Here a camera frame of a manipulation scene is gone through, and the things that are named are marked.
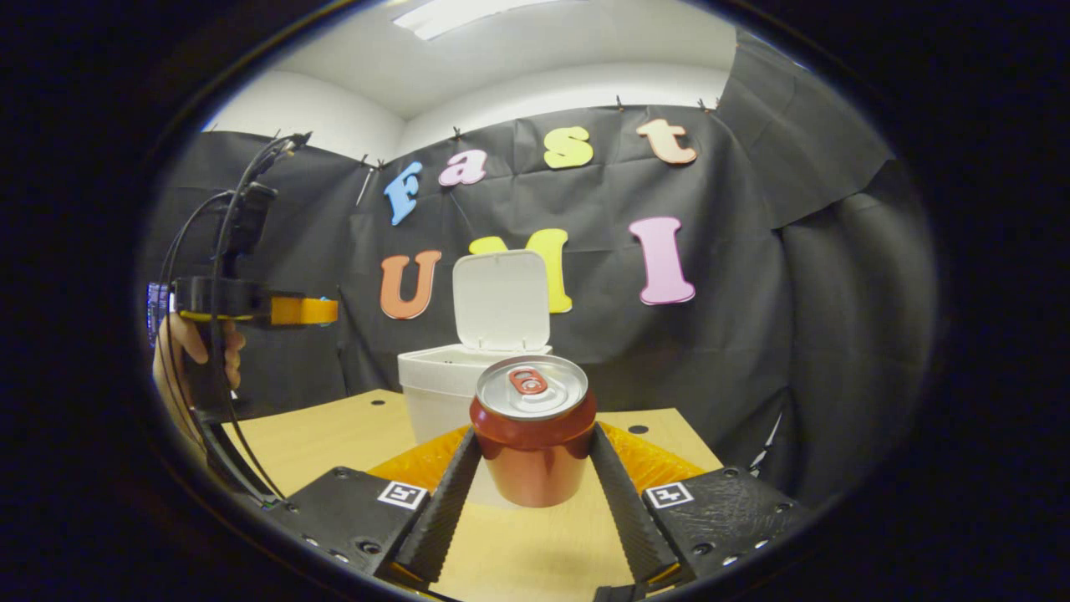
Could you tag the wooden desktop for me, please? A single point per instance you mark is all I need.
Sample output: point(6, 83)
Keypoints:
point(535, 552)

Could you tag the black backdrop cloth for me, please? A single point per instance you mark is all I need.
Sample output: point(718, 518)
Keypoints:
point(752, 334)

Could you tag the computer monitor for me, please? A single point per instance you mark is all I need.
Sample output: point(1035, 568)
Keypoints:
point(156, 305)

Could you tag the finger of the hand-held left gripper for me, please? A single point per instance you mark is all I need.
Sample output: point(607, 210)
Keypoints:
point(301, 310)

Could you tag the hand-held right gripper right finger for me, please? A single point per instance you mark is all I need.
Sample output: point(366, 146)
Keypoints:
point(627, 502)

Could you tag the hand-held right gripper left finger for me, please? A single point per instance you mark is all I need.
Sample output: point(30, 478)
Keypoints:
point(447, 502)

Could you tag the white desktop garbage bin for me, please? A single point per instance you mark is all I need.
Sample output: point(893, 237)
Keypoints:
point(501, 301)

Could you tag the ceiling light panel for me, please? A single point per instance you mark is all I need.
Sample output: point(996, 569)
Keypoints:
point(451, 15)

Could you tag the red pop can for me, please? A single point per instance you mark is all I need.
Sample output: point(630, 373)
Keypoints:
point(535, 451)

